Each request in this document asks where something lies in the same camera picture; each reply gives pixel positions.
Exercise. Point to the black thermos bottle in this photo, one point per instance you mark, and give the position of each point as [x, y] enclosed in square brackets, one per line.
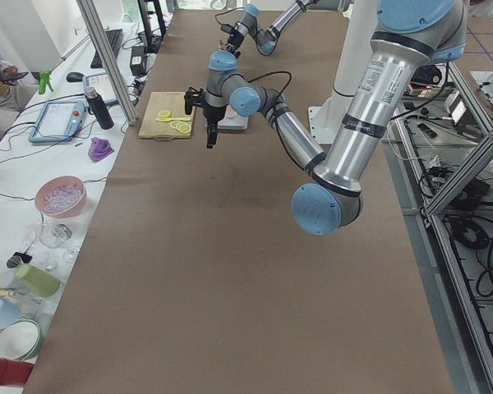
[98, 108]

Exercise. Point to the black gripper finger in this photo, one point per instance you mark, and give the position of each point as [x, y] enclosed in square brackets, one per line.
[212, 135]

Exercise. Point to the lemon slice front left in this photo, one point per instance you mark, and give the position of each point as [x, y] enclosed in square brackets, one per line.
[184, 128]

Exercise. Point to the pink plastic cup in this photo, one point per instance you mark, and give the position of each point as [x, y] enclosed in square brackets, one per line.
[230, 112]

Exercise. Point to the lemon slice on right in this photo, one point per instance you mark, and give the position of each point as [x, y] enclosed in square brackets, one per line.
[163, 115]

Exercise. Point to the blue teach pendant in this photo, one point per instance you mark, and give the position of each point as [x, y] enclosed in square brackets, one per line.
[57, 122]
[102, 85]

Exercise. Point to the black computer mouse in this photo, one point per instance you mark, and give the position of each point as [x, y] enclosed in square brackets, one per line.
[74, 77]

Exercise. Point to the red cup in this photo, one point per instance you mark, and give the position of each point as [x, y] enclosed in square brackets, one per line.
[14, 373]

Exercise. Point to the aluminium frame post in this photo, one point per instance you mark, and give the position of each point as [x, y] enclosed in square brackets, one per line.
[99, 38]

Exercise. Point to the white green bowl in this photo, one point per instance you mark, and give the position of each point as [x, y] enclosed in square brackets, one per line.
[21, 341]

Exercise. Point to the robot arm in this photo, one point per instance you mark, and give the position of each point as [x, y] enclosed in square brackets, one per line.
[271, 24]
[406, 36]

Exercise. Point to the pink bowl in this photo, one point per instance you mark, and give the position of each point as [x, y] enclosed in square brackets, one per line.
[61, 197]

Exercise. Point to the green tumbler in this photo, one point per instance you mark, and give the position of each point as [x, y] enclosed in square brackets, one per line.
[37, 281]

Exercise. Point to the yellow plastic knife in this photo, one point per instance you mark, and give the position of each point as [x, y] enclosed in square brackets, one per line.
[170, 119]

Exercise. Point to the silver kitchen scale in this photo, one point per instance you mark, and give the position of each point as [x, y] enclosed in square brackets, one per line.
[237, 123]

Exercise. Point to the blue teach pendant far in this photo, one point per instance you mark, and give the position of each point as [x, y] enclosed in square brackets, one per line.
[102, 85]

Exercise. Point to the wooden cutting board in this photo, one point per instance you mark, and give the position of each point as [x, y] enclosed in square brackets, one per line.
[157, 130]

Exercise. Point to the blue teach pendant near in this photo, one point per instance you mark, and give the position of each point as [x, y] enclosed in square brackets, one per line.
[57, 122]

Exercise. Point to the purple cloth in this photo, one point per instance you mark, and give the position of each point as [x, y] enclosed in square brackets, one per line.
[99, 149]

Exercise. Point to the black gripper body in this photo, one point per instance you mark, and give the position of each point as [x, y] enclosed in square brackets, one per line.
[211, 113]
[231, 48]

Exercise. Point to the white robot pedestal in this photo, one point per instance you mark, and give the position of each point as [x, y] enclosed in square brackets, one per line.
[325, 120]

